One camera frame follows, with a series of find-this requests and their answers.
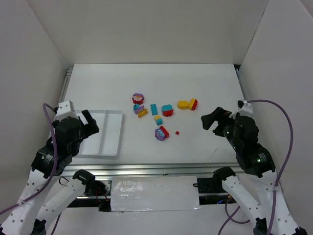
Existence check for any red long brick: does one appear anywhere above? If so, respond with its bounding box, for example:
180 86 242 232
160 126 169 138

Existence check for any teal frog brick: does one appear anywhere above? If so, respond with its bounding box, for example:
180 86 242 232
161 104 173 112

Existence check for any purple paw brick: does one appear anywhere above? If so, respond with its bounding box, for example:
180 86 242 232
155 128 165 141

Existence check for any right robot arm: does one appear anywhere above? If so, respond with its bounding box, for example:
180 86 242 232
201 107 307 235

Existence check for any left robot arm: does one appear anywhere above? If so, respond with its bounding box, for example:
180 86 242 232
0 110 99 235

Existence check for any white divided tray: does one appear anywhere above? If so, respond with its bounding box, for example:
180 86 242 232
77 110 123 159

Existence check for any yellow round brick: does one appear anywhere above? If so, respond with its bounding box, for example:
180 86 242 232
177 100 189 110

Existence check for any teal purple brick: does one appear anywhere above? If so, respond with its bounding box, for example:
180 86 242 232
134 104 145 115

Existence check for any yellow striped brick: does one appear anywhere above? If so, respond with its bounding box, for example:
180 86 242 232
137 108 148 118

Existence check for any purple red flower brick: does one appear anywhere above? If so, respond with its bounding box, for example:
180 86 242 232
132 93 144 105

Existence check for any yellow teal small brick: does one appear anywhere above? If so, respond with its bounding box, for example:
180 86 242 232
154 116 163 126

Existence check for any teal flat brick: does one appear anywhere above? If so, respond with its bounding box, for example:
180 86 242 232
150 104 158 116

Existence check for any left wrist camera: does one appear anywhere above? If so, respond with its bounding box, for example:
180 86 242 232
56 100 78 121

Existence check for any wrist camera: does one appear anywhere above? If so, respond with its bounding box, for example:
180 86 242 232
56 100 78 121
229 100 253 119

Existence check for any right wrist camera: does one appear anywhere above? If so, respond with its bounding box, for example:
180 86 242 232
229 100 253 119

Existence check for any aluminium frame rail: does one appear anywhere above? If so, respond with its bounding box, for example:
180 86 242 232
62 163 243 178

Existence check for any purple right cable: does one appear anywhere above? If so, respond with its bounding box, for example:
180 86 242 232
217 99 294 235

